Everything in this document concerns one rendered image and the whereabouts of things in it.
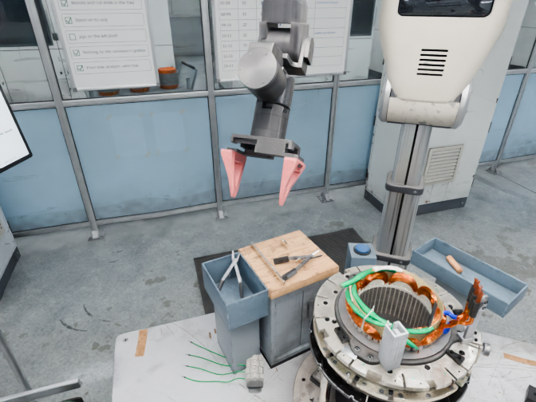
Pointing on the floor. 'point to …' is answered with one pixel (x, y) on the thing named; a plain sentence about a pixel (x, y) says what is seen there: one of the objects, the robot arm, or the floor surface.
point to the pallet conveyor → (45, 392)
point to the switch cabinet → (501, 59)
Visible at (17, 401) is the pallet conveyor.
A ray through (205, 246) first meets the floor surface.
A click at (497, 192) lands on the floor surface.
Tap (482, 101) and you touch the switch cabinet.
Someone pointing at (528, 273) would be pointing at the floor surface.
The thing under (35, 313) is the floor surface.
